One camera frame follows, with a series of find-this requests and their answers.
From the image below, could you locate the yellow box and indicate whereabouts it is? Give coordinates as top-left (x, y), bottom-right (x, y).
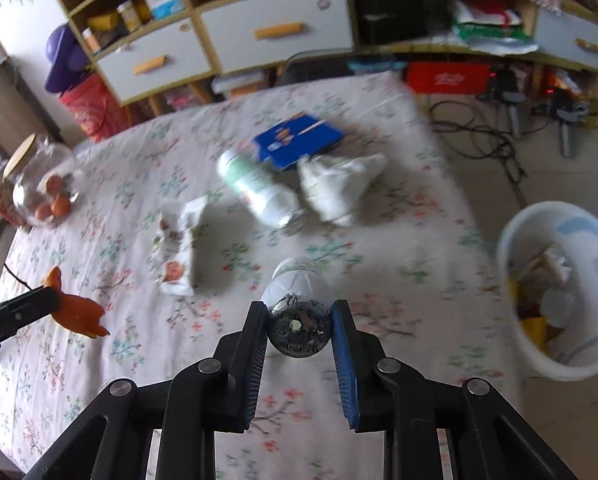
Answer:
top-left (86, 11), bottom-right (120, 33)

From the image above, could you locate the wooden low console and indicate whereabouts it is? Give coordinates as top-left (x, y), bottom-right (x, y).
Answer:
top-left (349, 0), bottom-right (598, 81)

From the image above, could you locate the red cardboard box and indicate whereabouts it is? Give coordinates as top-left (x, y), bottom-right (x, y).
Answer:
top-left (405, 61), bottom-right (494, 95)

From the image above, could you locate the console grey drawer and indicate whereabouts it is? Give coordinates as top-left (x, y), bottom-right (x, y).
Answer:
top-left (533, 10), bottom-right (598, 81)

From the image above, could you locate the orange peel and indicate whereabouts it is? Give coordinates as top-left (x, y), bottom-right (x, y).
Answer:
top-left (45, 266), bottom-right (110, 338)

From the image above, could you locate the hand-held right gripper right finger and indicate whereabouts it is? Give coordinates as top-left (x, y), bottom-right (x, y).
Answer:
top-left (329, 299), bottom-right (580, 480)

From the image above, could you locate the glass jar with bamboo lid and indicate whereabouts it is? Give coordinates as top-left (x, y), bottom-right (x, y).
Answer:
top-left (4, 132), bottom-right (82, 228)

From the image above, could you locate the purple hat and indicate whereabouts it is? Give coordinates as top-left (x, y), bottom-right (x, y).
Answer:
top-left (44, 25), bottom-right (97, 93)

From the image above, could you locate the yellow snack bag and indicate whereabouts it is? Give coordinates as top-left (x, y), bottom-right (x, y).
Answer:
top-left (521, 317), bottom-right (547, 356)

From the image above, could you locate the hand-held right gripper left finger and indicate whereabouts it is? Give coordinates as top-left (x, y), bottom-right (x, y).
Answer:
top-left (21, 301), bottom-right (270, 480)

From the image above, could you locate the flat blue packet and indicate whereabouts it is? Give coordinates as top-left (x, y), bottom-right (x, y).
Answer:
top-left (253, 112), bottom-right (347, 171)

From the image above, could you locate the red bag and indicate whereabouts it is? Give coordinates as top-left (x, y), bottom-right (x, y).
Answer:
top-left (59, 74), bottom-right (130, 143)

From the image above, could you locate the pile of plastic bags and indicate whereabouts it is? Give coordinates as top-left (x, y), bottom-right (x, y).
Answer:
top-left (449, 0), bottom-right (540, 56)

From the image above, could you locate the crumpled white tissue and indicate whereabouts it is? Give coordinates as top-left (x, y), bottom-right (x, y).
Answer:
top-left (297, 152), bottom-right (388, 227)

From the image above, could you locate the white bottle with red mark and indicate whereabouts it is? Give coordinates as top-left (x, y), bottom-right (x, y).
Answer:
top-left (260, 256), bottom-right (334, 359)

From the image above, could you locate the white bottle green label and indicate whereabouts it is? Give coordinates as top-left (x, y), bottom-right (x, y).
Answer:
top-left (216, 149), bottom-right (304, 228)

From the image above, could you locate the floral tablecloth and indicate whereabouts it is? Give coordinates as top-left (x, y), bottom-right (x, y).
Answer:
top-left (0, 70), bottom-right (524, 480)

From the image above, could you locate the wooden shelf cabinet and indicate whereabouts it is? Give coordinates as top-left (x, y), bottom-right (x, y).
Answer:
top-left (44, 0), bottom-right (357, 108)

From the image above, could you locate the black electronic box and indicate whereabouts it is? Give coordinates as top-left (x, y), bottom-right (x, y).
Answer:
top-left (354, 0), bottom-right (430, 48)

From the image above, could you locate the white snack wrapper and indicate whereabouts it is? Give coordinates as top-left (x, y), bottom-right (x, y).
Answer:
top-left (151, 195), bottom-right (210, 297)

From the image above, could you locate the wide grey drawer orange handle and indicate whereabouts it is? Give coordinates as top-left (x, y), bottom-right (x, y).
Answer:
top-left (199, 0), bottom-right (354, 75)

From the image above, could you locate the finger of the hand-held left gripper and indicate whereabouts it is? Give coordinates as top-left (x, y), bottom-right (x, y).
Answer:
top-left (0, 284), bottom-right (64, 368)

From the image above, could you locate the white plastic bin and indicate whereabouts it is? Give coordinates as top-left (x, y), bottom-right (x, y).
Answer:
top-left (496, 201), bottom-right (598, 382)

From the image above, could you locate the black cable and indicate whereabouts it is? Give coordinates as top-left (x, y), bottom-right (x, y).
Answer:
top-left (429, 100), bottom-right (530, 201)

